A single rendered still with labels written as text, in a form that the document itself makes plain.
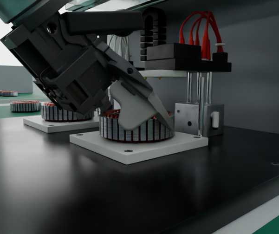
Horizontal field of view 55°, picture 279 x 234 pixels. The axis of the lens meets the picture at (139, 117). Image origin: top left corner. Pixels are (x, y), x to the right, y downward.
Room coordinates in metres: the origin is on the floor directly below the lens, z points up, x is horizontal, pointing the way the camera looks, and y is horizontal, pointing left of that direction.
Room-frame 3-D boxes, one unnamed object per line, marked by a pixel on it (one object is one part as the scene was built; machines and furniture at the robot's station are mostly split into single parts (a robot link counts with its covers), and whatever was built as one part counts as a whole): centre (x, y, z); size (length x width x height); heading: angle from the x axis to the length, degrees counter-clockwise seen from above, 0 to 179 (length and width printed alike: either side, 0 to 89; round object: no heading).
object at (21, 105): (1.04, 0.44, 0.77); 0.11 x 0.11 x 0.04
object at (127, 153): (0.40, 0.00, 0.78); 0.15 x 0.15 x 0.01; 39
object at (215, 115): (0.45, -0.13, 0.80); 0.01 x 0.01 x 0.03; 39
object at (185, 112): (0.49, -0.11, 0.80); 0.08 x 0.05 x 0.06; 39
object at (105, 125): (0.40, 0.00, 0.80); 0.11 x 0.11 x 0.04
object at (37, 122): (0.59, 0.16, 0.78); 0.15 x 0.15 x 0.01; 39
